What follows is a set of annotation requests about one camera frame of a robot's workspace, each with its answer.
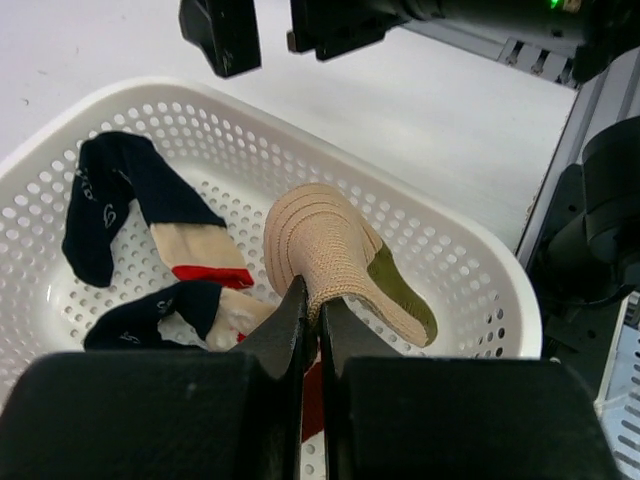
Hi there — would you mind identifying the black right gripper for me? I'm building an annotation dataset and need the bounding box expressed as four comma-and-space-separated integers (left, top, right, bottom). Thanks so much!
179, 0, 411, 78

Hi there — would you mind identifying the white perforated plastic basket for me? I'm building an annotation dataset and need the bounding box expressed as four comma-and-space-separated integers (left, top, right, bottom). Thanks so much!
1, 78, 541, 391

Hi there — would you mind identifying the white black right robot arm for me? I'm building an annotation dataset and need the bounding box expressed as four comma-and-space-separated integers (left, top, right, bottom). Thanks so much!
178, 1, 639, 338

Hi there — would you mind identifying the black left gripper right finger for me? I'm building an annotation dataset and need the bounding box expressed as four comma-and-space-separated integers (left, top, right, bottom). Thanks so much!
320, 300, 620, 479

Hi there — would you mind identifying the navy patterned sock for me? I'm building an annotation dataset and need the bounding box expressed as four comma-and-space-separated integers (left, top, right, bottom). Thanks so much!
83, 280, 276, 352

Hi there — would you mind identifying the aluminium rail frame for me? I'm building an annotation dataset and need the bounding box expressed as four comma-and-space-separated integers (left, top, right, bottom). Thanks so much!
408, 21, 639, 479

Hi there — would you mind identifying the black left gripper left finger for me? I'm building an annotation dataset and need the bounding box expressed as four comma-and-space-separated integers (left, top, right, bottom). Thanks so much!
1, 278, 307, 479

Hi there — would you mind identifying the beige striped sock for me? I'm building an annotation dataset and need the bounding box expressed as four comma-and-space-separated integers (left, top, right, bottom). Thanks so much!
263, 183, 438, 347

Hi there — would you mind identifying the navy sock red toe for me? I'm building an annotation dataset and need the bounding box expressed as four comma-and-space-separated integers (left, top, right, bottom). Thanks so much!
62, 132, 254, 289

